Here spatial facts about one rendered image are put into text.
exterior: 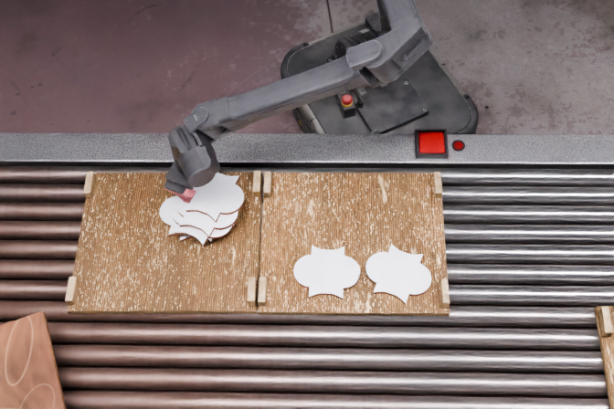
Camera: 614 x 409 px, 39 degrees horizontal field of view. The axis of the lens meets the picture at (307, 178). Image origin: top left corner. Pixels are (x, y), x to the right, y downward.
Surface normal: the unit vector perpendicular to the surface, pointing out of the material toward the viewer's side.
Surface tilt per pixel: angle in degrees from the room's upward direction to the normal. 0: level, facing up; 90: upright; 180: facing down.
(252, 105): 28
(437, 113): 0
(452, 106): 0
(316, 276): 0
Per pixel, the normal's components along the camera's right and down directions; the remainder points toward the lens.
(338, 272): -0.03, -0.51
